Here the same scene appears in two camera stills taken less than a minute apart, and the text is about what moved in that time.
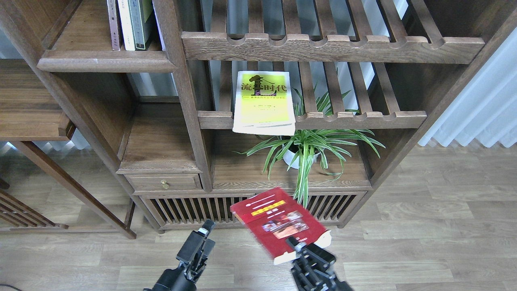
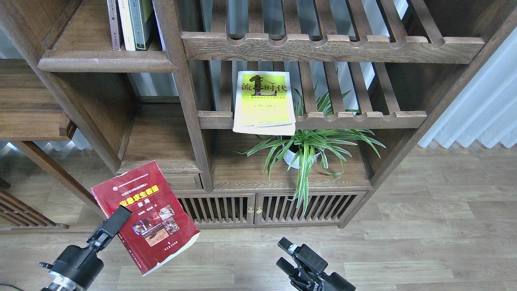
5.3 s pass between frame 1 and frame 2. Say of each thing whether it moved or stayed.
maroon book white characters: stayed
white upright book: stayed
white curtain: stayed
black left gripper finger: moved
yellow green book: stayed
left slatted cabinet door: stayed
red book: moved
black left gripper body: moved
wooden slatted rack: stayed
